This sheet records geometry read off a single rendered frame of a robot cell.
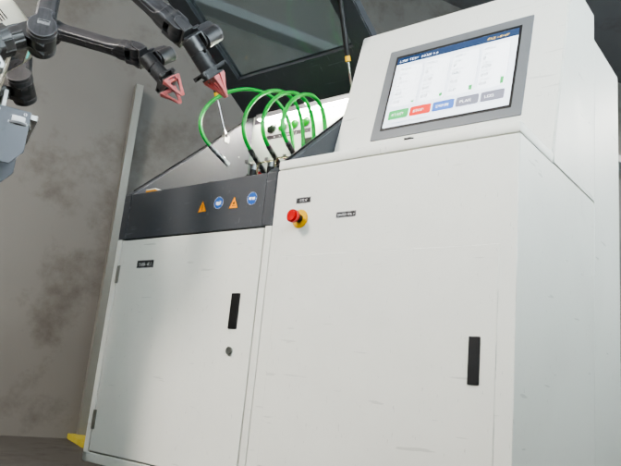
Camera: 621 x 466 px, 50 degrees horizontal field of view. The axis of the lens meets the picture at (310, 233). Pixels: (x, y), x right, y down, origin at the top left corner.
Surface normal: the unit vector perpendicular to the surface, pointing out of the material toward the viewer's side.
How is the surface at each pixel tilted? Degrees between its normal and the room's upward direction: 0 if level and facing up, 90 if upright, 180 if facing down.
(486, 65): 76
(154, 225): 90
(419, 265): 90
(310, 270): 90
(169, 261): 90
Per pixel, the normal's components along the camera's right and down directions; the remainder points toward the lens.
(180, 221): -0.61, -0.24
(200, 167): 0.79, -0.07
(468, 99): -0.57, -0.46
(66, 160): 0.50, -0.15
